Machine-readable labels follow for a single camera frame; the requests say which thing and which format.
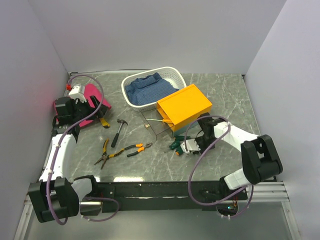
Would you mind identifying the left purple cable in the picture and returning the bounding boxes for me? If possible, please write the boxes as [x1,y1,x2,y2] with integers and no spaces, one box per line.
[46,74,121,226]

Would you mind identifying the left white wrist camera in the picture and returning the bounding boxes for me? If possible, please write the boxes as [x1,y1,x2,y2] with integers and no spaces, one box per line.
[66,84,87,103]

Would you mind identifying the dark green screwdriver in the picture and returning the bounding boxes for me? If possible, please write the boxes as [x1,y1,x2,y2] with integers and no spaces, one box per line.
[174,135,191,142]

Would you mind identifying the aluminium frame rail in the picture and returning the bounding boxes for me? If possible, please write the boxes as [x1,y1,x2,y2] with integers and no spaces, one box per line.
[23,182,290,205]

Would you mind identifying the black base beam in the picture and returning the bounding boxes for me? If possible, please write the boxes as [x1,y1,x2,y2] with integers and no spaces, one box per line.
[91,180,232,211]

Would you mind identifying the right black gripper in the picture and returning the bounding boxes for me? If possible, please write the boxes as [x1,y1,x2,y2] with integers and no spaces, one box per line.
[191,134,216,155]

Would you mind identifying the orange black combination pliers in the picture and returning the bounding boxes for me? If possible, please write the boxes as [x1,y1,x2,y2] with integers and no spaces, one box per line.
[107,142,153,160]

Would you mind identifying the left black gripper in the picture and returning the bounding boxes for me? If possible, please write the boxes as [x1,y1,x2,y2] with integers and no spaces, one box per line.
[71,95,109,123]

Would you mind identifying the blue checkered shirt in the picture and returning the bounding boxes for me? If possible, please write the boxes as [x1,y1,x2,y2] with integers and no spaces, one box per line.
[124,72,179,106]

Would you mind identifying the yellow needle nose pliers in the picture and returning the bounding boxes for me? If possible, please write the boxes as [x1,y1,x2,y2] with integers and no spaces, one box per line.
[94,138,109,170]

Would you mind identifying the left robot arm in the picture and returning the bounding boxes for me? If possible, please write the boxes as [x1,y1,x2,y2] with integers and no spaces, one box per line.
[28,95,109,225]

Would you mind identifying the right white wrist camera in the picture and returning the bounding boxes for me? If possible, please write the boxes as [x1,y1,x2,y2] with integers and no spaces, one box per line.
[180,138,201,154]

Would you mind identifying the yellow drawer cabinet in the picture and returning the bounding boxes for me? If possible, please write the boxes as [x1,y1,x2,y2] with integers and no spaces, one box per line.
[156,84,213,132]

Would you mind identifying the yellow black tape measure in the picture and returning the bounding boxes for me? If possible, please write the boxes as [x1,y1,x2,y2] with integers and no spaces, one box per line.
[99,117,110,129]

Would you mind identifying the white plastic basket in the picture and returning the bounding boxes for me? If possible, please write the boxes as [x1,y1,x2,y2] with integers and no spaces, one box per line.
[121,66,187,112]

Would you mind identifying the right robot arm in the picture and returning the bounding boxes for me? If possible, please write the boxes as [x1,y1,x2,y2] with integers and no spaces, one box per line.
[195,113,283,200]

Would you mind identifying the black handled hammer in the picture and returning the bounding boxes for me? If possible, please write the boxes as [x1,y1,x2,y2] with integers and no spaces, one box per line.
[111,119,128,148]

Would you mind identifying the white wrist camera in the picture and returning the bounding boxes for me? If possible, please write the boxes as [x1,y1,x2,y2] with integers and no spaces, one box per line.
[66,84,87,103]
[180,138,201,154]

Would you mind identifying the green orange stubby screwdriver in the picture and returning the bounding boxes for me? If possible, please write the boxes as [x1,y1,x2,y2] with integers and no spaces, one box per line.
[175,146,184,156]

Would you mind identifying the pink folded towel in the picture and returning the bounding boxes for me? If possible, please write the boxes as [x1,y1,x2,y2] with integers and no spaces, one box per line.
[52,83,112,129]

